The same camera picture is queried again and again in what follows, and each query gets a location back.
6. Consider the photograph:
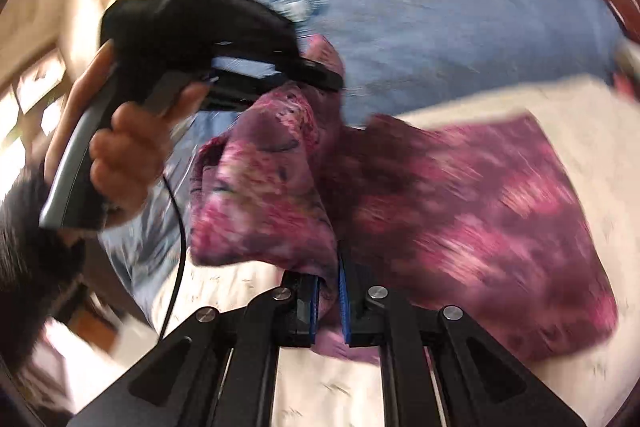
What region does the person left hand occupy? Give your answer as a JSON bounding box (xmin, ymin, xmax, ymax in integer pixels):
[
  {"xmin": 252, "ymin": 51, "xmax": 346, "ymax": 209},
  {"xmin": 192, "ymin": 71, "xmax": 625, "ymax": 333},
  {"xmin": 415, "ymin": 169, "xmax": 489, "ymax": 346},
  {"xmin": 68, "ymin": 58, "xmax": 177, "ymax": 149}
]
[{"xmin": 43, "ymin": 38, "xmax": 213, "ymax": 229}]

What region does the wooden framed window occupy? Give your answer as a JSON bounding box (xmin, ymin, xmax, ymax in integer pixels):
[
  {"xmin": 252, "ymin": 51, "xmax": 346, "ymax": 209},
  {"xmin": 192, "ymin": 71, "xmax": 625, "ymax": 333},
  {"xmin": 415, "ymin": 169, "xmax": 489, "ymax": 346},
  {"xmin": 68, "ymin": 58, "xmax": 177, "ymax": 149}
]
[{"xmin": 0, "ymin": 49, "xmax": 70, "ymax": 197}]

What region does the black fuzzy sleeve forearm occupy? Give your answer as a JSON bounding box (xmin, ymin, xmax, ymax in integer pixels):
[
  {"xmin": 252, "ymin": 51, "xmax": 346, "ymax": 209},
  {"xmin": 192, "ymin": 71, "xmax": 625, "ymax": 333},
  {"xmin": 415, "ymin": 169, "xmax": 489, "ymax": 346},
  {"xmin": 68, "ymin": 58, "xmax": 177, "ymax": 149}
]
[{"xmin": 1, "ymin": 167, "xmax": 85, "ymax": 373}]

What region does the purple floral shirt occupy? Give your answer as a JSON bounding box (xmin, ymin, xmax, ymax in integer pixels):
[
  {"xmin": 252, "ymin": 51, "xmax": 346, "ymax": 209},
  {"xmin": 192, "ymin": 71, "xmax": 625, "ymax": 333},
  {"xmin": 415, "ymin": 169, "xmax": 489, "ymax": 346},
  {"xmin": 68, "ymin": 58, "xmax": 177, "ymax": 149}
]
[{"xmin": 190, "ymin": 81, "xmax": 618, "ymax": 362}]

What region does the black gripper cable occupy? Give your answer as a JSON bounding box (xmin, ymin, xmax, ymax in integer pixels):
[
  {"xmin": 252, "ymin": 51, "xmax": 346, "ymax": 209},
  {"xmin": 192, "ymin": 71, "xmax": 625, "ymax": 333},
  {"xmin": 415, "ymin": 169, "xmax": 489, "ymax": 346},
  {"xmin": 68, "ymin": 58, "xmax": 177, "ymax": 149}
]
[{"xmin": 156, "ymin": 173, "xmax": 189, "ymax": 346}]

